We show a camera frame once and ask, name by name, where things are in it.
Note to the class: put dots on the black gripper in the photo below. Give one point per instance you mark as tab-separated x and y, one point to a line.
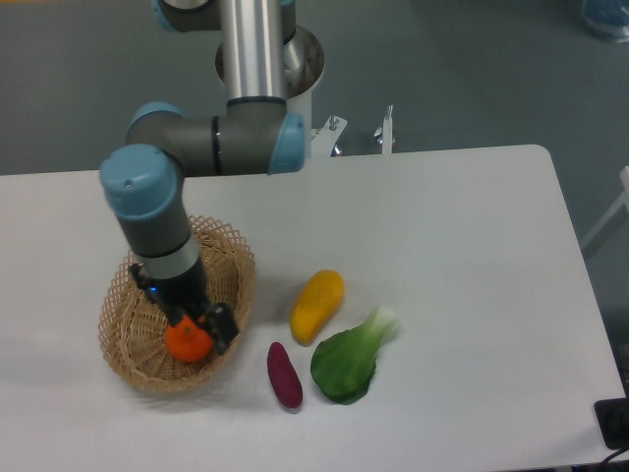
185	295

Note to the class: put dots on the orange fruit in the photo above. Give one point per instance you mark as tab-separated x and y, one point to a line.
186	342

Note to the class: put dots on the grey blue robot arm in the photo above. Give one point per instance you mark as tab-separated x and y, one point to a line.
143	180

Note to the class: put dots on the woven wicker basket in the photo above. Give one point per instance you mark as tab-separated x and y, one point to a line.
131	330

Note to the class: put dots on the purple sweet potato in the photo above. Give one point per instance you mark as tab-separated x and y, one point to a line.
283	378

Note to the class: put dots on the yellow mango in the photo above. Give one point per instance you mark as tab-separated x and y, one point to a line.
318	301

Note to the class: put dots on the green bok choy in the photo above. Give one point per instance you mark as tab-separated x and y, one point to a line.
343	365

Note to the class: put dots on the black device at edge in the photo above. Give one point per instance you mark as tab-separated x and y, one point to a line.
612	416

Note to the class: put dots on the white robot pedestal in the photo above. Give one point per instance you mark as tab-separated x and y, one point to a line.
304	67

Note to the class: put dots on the white frame at right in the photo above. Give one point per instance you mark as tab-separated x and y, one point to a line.
610	221

